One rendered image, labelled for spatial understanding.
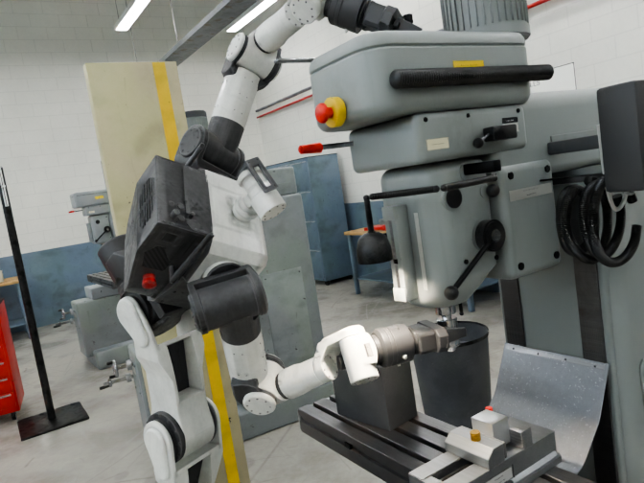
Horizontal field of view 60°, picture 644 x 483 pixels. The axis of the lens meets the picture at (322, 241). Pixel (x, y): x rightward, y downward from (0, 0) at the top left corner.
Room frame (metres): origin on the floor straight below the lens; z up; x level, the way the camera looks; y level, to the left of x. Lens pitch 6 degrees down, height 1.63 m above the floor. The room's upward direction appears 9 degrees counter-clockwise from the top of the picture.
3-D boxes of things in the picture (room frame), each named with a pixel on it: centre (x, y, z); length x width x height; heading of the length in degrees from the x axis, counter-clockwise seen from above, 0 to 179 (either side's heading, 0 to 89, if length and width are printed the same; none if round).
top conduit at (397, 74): (1.16, -0.37, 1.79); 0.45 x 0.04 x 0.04; 122
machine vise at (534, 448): (1.18, -0.28, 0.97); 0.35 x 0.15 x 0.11; 123
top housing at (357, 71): (1.28, -0.27, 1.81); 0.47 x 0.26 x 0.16; 122
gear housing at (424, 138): (1.29, -0.30, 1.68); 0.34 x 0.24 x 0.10; 122
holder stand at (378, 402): (1.60, -0.08, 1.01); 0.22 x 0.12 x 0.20; 39
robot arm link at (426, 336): (1.25, -0.17, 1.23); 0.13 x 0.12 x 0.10; 16
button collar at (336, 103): (1.15, -0.06, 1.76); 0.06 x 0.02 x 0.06; 32
